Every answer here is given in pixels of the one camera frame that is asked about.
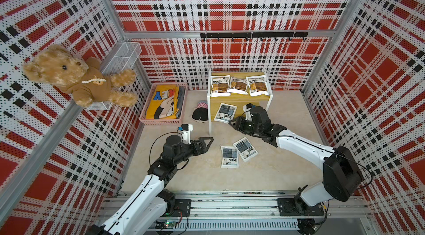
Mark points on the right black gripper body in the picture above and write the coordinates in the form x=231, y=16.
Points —
x=244, y=126

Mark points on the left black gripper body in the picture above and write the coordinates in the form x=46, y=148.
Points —
x=194, y=151

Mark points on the grey coffee bag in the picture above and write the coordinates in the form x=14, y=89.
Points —
x=225, y=113
x=229, y=157
x=245, y=149

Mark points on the brown coffee bag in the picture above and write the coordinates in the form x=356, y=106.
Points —
x=238, y=86
x=219, y=86
x=257, y=85

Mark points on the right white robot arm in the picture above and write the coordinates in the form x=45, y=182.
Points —
x=341, y=173

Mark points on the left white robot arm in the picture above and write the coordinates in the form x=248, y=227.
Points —
x=152, y=200

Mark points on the yellow two-tier shelf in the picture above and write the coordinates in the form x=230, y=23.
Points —
x=238, y=100

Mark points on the black doll with striped hat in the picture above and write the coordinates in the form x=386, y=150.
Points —
x=200, y=113

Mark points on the yellow printed folded cloth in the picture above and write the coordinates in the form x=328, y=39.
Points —
x=163, y=104

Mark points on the pink plastic basket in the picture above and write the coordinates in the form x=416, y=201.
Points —
x=183, y=91

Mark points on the green circuit board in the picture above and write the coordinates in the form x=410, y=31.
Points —
x=165, y=224

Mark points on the brown teddy bear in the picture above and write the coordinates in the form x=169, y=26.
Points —
x=81, y=78

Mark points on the black hook rail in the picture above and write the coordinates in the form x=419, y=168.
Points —
x=261, y=35

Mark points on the white wire mesh basket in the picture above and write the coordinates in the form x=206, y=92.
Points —
x=121, y=57

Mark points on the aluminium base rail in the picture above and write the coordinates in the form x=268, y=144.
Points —
x=264, y=212

